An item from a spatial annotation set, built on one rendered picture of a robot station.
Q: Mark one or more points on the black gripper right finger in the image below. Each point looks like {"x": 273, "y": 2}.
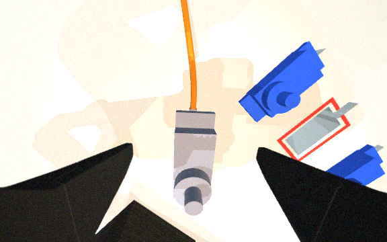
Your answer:
{"x": 320, "y": 206}

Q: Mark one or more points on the cream flat deck plate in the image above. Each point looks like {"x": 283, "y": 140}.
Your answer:
{"x": 269, "y": 88}

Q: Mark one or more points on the grey servo motor with orange cable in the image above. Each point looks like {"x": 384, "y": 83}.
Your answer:
{"x": 194, "y": 142}

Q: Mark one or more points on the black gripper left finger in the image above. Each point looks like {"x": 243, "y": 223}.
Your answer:
{"x": 65, "y": 205}

